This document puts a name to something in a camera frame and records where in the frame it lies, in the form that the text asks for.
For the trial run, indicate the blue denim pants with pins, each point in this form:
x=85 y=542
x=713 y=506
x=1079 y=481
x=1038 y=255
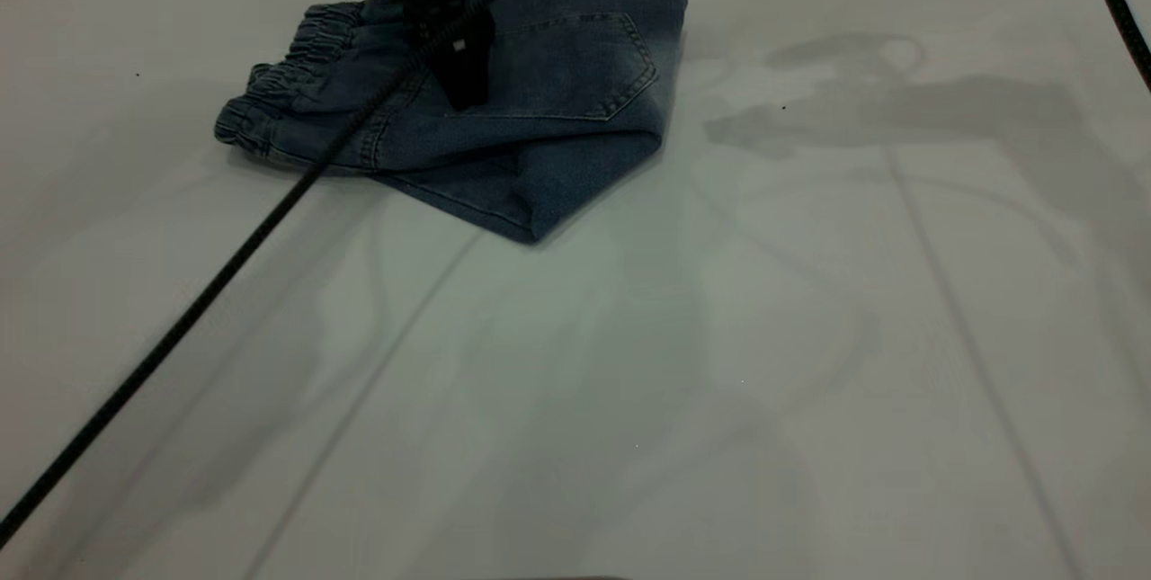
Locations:
x=557 y=67

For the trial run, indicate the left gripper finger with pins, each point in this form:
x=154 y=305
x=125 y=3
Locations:
x=468 y=63

